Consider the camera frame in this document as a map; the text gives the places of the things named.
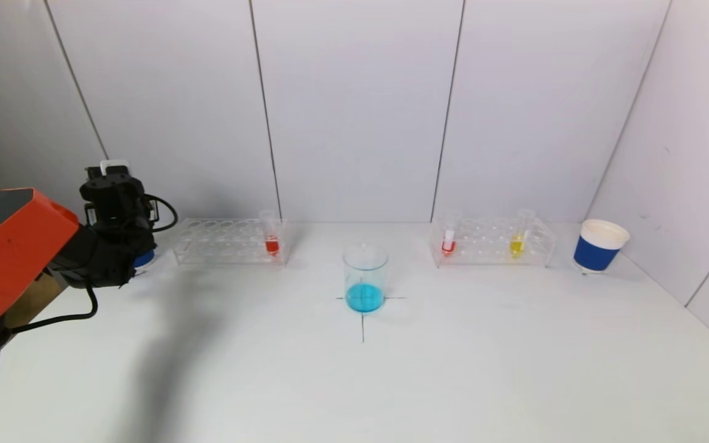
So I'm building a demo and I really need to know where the clear glass beaker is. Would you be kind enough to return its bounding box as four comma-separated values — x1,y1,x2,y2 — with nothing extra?
342,242,389,313

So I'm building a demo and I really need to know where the test tube with orange-red pigment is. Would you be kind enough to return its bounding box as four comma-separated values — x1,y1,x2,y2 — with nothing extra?
262,211,282,258

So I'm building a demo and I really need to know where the white-labelled test tube red pigment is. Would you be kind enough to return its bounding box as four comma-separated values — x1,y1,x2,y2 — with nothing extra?
441,210,461,257

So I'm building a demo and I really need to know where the clear acrylic test tube rack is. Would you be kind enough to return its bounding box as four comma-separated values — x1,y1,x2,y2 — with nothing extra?
171,218,290,266
428,217,556,268

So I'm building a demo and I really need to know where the test tube with yellow pigment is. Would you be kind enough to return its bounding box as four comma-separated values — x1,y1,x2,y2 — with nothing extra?
508,209,535,259

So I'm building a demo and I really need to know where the black cable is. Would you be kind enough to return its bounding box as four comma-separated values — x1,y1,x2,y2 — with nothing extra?
10,194,178,336

